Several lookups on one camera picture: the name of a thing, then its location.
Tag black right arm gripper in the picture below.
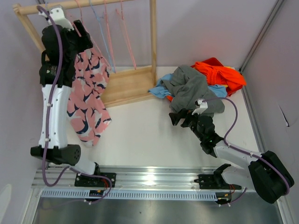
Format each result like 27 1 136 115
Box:
169 108 205 142

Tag pink hanger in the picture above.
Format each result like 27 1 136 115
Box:
74 0 112 70
104 0 116 72
115 0 137 70

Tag grey shorts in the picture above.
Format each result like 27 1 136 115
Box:
163 65 225 117

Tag light blue shorts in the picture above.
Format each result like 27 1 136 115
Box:
148 74 228 101

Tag blue hanger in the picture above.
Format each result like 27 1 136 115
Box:
88 0 116 73

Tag orange shorts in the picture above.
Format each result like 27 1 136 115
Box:
195 61 247 91

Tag pink patterned shorts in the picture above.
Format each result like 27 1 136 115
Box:
67 48 112 147

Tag yellow shorts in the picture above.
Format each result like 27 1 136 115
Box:
225 66 235 87

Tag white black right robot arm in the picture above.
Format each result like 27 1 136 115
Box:
169 110 294 203

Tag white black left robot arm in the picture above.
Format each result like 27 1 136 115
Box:
30 20 101 187

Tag wooden clothes rack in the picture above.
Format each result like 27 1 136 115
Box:
13 0 157 107

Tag red plastic tray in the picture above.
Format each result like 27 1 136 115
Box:
190 57 243 98

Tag aluminium corner profile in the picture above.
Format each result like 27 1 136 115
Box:
238 0 287 75

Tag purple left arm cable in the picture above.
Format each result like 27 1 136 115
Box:
36 5 113 205

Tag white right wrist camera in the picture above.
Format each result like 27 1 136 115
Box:
192 99 208 115

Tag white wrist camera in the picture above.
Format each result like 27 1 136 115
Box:
37 6 74 31
192 99 208 115

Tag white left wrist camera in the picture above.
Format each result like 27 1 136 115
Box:
37 6 74 31

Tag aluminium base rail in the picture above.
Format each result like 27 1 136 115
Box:
31 166 257 193

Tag white cable duct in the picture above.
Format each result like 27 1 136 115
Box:
41 189 217 202

